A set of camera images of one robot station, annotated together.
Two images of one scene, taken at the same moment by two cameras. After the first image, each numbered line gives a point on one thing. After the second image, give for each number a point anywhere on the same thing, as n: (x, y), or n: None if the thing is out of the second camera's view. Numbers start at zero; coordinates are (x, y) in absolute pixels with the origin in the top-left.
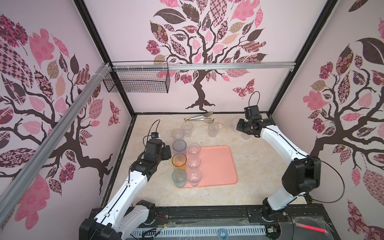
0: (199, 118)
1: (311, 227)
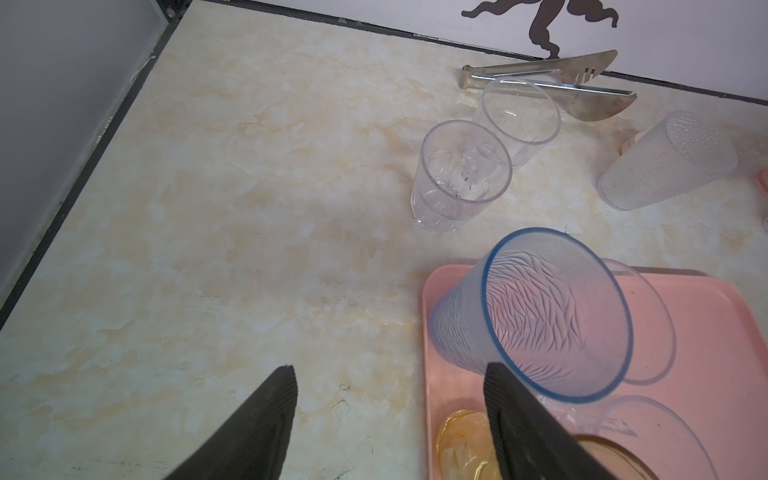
0: (564, 79)
1: None
